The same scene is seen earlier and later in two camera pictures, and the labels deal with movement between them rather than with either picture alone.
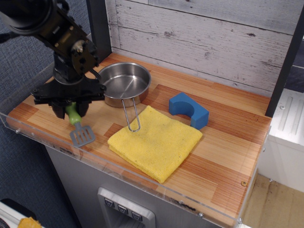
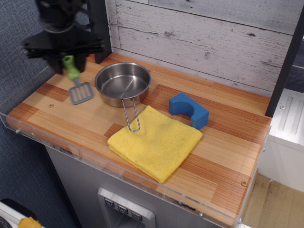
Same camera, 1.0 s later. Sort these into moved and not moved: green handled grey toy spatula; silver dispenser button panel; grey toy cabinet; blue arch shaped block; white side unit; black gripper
Moved: black gripper; green handled grey toy spatula
Not moved: blue arch shaped block; grey toy cabinet; silver dispenser button panel; white side unit
